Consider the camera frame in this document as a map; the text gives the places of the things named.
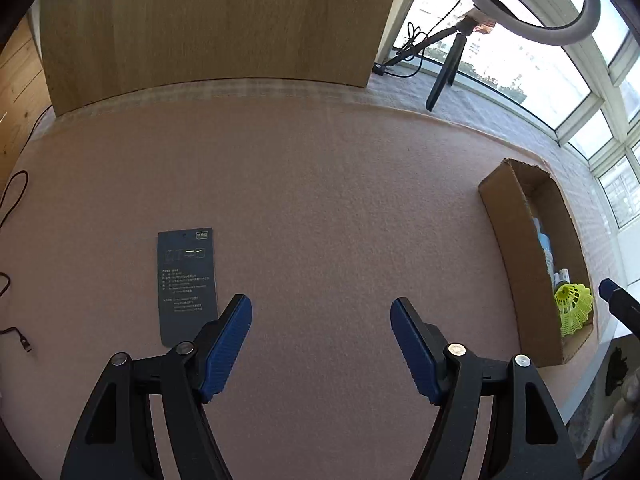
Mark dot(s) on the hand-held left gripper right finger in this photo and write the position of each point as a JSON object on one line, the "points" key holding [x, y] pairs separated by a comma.
{"points": [[415, 350]]}

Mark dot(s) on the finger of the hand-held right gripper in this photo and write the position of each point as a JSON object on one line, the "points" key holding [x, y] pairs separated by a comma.
{"points": [[625, 305]]}

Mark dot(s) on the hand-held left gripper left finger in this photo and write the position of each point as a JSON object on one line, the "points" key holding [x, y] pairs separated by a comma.
{"points": [[227, 345]]}

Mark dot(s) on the yellow plastic shuttlecock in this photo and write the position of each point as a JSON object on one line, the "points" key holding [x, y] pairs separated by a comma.
{"points": [[575, 305]]}

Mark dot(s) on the green and white lip balm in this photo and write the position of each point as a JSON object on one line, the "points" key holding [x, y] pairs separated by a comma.
{"points": [[561, 277]]}

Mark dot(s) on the dark grey printed card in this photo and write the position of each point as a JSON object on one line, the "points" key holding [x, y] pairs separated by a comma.
{"points": [[185, 285]]}

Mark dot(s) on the white bottle with blue cap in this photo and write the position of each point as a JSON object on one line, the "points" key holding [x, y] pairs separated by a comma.
{"points": [[546, 252]]}

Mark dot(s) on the cardboard box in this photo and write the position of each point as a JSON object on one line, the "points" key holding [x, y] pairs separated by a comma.
{"points": [[520, 270]]}

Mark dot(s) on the person's right hand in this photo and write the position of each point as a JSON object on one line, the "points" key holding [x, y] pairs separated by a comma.
{"points": [[617, 435]]}

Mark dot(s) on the pink felt mat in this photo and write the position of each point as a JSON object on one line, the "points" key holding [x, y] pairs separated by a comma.
{"points": [[325, 210]]}

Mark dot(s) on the black power strip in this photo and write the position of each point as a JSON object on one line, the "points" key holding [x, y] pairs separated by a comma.
{"points": [[380, 69]]}

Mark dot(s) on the wooden board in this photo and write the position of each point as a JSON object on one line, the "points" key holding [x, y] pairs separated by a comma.
{"points": [[200, 25]]}

